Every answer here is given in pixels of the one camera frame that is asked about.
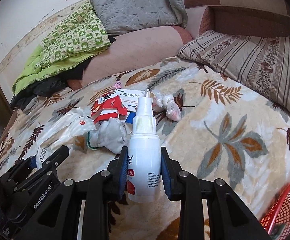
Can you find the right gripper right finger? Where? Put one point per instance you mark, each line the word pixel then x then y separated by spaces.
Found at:
pixel 228 216

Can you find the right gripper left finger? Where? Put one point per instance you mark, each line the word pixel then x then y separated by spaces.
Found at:
pixel 80 209

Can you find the white spray bottle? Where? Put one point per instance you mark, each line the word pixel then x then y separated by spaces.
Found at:
pixel 144 154

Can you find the red mesh trash basket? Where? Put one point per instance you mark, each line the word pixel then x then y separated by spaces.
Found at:
pixel 276 221

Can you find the leaf pattern fleece blanket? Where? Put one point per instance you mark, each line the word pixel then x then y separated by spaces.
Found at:
pixel 227 130

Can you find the white plastic wrapper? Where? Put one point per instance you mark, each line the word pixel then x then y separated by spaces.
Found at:
pixel 63 132

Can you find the crumpled white grey sock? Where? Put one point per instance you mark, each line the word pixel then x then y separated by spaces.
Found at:
pixel 110 134

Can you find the black jacket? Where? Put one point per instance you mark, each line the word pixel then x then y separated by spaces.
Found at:
pixel 45 88

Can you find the red snack wrapper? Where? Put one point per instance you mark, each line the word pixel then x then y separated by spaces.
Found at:
pixel 108 107

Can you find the white medicine box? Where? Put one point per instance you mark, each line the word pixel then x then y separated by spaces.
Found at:
pixel 129 98

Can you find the pink candy wrapper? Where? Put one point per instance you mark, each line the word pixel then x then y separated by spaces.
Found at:
pixel 117 85

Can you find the striped floral pillow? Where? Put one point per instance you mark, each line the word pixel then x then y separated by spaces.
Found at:
pixel 259 63

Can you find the green checkered quilt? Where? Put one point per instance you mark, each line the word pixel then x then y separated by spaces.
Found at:
pixel 80 36

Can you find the pink quilted bolster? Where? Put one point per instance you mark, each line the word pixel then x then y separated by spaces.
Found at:
pixel 134 50

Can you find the brown padded headboard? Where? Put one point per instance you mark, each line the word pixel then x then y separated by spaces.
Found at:
pixel 263 18

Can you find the grey quilted pillow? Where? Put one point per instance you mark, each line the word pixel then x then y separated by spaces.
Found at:
pixel 123 16

